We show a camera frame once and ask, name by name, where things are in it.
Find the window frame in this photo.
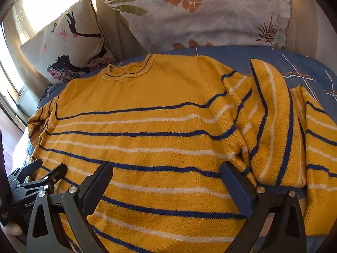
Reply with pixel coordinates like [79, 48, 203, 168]
[0, 21, 29, 118]

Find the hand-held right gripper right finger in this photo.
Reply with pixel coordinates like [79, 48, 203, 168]
[220, 161, 307, 253]

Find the leaf print pillow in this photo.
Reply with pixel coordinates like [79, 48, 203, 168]
[105, 0, 293, 56]

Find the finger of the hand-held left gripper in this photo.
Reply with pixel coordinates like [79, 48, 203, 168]
[9, 159, 44, 183]
[16, 163, 68, 191]

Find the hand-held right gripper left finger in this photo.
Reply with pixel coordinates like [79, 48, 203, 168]
[26, 161, 114, 253]

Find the figure print cushion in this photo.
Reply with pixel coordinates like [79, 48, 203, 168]
[20, 0, 119, 86]

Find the blue patterned bedsheet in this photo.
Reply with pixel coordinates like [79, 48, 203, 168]
[25, 45, 337, 253]

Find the yellow striped knit sweater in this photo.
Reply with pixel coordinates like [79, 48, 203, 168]
[28, 53, 337, 253]

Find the person's left hand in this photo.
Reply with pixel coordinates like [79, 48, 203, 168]
[7, 221, 23, 237]

